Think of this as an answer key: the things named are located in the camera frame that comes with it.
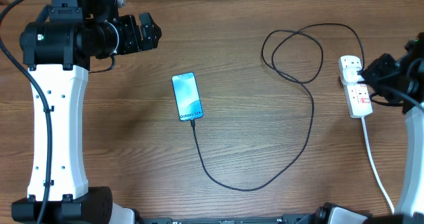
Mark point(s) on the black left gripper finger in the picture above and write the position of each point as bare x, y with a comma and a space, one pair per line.
148, 22
150, 38

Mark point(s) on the white power strip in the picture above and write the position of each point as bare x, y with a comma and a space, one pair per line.
357, 96

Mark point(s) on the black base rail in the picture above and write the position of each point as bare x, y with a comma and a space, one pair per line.
327, 213

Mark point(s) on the Samsung Galaxy smartphone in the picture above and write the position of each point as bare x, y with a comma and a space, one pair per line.
187, 97

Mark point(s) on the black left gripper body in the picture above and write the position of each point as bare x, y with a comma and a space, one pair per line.
128, 40

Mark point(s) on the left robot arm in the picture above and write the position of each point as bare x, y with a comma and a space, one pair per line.
57, 49

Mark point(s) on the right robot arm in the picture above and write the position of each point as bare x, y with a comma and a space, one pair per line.
409, 208

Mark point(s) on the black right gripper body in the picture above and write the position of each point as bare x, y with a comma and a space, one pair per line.
387, 76

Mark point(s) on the white charger plug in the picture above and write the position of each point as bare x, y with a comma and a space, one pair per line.
351, 76

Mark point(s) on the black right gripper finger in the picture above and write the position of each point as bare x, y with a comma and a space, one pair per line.
368, 80
372, 71

